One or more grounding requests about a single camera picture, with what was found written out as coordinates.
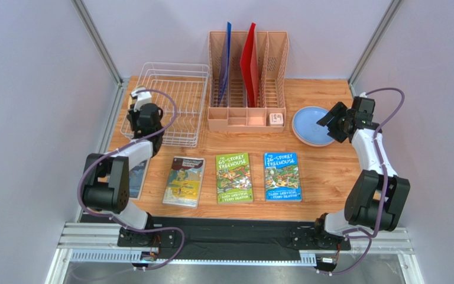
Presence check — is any blue plate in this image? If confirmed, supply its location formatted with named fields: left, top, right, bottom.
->
left=291, top=106, right=330, bottom=137

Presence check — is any tan plate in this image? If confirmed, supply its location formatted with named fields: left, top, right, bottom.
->
left=128, top=86, right=147, bottom=110

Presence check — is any pink plate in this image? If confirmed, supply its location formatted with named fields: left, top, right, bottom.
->
left=296, top=134, right=334, bottom=147

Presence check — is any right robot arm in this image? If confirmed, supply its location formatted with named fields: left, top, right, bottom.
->
left=314, top=97, right=410, bottom=238

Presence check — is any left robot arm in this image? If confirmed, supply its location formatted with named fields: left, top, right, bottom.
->
left=78, top=103, right=164, bottom=233

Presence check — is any dark nineteen eighty-four book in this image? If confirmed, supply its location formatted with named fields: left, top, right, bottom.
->
left=129, top=160, right=150, bottom=200

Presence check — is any white power adapter cube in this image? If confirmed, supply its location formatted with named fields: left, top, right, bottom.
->
left=268, top=112, right=284, bottom=127

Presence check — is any brideshead revisited book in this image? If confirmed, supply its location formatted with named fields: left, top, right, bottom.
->
left=162, top=156, right=206, bottom=208

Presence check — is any blue folder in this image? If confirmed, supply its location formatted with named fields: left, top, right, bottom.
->
left=217, top=22, right=232, bottom=106

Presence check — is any pink plastic file organizer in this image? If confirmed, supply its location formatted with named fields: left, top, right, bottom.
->
left=207, top=31, right=290, bottom=133

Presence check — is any blue 26-storey treehouse book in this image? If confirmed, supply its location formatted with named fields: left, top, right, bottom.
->
left=264, top=152, right=303, bottom=202

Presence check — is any red folder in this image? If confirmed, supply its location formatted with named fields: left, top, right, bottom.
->
left=239, top=22, right=258, bottom=108

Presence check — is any green 65-storey treehouse book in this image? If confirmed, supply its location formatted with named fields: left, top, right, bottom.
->
left=215, top=152, right=254, bottom=205

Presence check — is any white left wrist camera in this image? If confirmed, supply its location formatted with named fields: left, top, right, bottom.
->
left=130, top=91, right=152, bottom=111

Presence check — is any white wire dish rack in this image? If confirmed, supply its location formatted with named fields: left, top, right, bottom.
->
left=128, top=62, right=209, bottom=148

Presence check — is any aluminium frame post right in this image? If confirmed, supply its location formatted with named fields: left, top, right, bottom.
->
left=348, top=0, right=404, bottom=87

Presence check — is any aluminium frame post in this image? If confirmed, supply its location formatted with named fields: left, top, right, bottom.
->
left=71, top=0, right=124, bottom=86
left=348, top=0, right=404, bottom=87

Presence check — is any aluminium frame post left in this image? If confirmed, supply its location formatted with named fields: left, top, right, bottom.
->
left=71, top=0, right=124, bottom=86

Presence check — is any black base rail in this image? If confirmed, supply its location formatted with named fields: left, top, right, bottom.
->
left=79, top=214, right=393, bottom=263

